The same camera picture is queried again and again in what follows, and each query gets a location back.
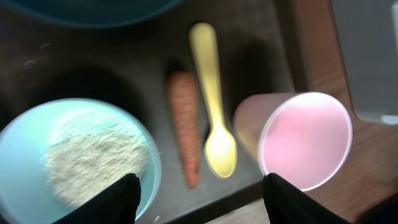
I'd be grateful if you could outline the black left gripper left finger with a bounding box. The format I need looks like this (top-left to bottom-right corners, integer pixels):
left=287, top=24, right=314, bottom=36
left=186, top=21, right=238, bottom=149
left=54, top=173, right=141, bottom=224

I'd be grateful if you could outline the orange carrot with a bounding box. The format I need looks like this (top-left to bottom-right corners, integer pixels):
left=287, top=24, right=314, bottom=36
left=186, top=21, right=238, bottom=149
left=168, top=71, right=200, bottom=189

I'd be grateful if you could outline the yellow plastic spoon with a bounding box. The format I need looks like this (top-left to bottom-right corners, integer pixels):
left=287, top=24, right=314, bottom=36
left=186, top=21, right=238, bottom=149
left=189, top=22, right=237, bottom=179

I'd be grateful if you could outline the dark blue plate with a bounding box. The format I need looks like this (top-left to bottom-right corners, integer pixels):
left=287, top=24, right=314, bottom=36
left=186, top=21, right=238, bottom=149
left=1, top=0, right=182, bottom=29

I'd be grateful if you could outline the pink cup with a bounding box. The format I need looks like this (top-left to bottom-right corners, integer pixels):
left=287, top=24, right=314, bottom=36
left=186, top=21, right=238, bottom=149
left=233, top=92, right=353, bottom=192

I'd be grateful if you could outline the dark brown serving tray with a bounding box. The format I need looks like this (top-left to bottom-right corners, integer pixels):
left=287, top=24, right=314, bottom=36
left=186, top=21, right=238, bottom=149
left=1, top=1, right=294, bottom=223

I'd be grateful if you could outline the light blue rice bowl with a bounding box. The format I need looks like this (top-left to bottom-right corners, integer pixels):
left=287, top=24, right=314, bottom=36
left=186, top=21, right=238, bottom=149
left=1, top=98, right=162, bottom=223

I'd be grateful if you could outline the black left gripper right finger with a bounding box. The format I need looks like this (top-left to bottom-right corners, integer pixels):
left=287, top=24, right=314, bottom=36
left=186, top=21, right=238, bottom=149
left=262, top=173, right=349, bottom=224

